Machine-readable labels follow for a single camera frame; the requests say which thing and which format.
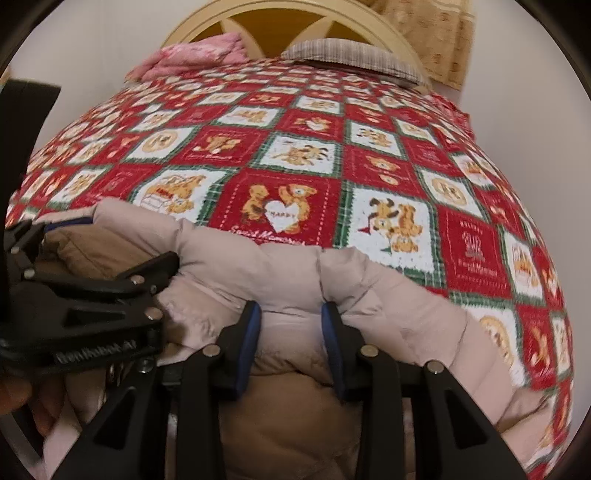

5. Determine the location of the pink puffer jacket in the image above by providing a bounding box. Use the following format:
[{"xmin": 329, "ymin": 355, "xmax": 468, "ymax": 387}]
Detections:
[{"xmin": 34, "ymin": 197, "xmax": 555, "ymax": 480}]

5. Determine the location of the person's left hand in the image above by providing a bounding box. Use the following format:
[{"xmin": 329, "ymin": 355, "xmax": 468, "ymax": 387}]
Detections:
[{"xmin": 0, "ymin": 374, "xmax": 65, "ymax": 437}]

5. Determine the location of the red patchwork bear bedspread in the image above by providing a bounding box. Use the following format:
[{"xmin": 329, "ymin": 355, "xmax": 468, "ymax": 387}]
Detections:
[{"xmin": 7, "ymin": 59, "xmax": 573, "ymax": 479}]

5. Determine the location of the pink folded blanket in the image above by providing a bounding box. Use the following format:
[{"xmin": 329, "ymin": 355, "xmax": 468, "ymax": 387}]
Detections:
[{"xmin": 125, "ymin": 33, "xmax": 250, "ymax": 82}]

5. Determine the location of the striped pillow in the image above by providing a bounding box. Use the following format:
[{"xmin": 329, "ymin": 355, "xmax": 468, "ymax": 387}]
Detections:
[{"xmin": 280, "ymin": 38, "xmax": 428, "ymax": 86}]

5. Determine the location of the cream arched headboard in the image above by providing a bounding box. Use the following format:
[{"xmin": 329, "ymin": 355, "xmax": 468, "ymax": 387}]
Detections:
[{"xmin": 164, "ymin": 1, "xmax": 433, "ymax": 93}]

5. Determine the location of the yellow window curtain right panel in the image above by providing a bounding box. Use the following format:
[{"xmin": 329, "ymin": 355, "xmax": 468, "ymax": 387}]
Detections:
[{"xmin": 362, "ymin": 0, "xmax": 476, "ymax": 90}]

